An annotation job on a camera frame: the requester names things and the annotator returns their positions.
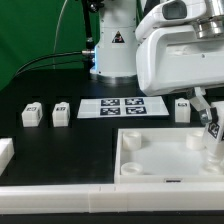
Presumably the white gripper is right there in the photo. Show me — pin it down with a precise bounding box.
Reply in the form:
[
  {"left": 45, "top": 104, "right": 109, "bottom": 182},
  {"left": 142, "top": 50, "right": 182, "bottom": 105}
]
[{"left": 136, "top": 25, "right": 224, "bottom": 125}]

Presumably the white square tabletop tray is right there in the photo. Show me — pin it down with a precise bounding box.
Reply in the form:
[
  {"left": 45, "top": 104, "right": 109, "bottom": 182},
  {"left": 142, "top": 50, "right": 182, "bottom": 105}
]
[{"left": 114, "top": 128, "right": 224, "bottom": 184}]

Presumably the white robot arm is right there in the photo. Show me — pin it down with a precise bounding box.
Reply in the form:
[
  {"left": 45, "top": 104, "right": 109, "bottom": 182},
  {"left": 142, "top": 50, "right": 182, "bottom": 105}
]
[{"left": 84, "top": 0, "right": 224, "bottom": 123}]

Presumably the white marker sheet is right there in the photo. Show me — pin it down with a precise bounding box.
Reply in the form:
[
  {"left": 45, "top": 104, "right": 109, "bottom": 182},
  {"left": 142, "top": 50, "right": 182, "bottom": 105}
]
[{"left": 77, "top": 97, "right": 169, "bottom": 119}]

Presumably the white left corner block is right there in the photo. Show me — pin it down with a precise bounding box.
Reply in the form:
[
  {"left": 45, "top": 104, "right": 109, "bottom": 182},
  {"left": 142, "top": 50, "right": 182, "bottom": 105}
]
[{"left": 0, "top": 138, "right": 14, "bottom": 176}]

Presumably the white front fence rail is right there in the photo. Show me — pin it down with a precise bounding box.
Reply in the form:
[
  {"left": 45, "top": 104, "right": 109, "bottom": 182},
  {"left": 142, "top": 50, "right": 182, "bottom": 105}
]
[{"left": 0, "top": 182, "right": 224, "bottom": 214}]

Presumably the black cable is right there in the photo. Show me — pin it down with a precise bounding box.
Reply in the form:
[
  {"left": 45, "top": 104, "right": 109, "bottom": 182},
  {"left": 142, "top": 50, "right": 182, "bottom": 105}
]
[{"left": 13, "top": 50, "right": 88, "bottom": 78}]

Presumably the grey thin cable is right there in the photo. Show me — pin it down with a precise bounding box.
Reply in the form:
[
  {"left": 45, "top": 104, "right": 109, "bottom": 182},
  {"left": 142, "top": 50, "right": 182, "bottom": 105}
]
[{"left": 53, "top": 0, "right": 69, "bottom": 70}]

